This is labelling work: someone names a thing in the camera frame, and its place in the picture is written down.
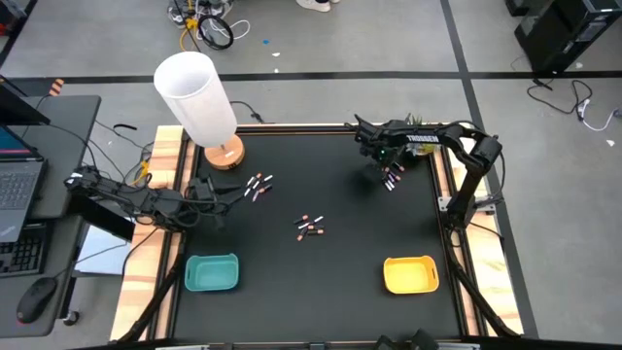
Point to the black desk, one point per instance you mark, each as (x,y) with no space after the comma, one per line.
(73,116)

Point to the black diagonal frame strut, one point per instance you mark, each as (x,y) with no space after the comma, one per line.
(478,301)
(150,306)

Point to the teal plastic bin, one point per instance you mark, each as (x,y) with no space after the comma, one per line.
(211,274)

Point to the black keyboard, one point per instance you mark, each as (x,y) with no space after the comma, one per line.
(22,253)

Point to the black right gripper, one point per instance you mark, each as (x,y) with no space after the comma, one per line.
(371,138)

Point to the silver metal bracket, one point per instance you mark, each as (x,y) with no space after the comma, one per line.
(182,347)
(459,347)

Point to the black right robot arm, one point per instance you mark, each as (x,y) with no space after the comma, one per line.
(423,138)

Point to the yellow plastic bin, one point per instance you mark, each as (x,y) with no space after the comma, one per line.
(410,277)

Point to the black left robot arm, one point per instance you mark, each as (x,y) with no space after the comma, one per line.
(146,201)

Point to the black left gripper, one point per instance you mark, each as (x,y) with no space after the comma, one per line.
(206,203)

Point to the orange black striped block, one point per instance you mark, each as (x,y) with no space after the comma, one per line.
(56,86)

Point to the black aluminium table frame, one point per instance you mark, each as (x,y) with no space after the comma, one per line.
(316,128)

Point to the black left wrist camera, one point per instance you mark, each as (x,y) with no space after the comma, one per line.
(200,186)

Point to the black monitor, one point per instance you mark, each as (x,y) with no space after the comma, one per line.
(19,109)

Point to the person's shoe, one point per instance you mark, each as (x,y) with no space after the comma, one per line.
(176,15)
(316,5)

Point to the black computer mouse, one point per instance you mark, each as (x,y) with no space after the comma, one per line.
(35,300)

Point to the white shade wooden base lamp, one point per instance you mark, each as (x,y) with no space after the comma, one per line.
(194,97)

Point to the black computer tower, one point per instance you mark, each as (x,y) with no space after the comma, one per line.
(568,34)

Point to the black laptop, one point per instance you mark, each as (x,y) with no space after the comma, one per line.
(19,189)

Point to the black desk caster wheel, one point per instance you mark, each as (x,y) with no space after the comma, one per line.
(71,318)

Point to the black table mat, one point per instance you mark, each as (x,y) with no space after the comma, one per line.
(316,301)

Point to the white paper sheet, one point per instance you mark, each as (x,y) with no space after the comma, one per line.
(104,257)

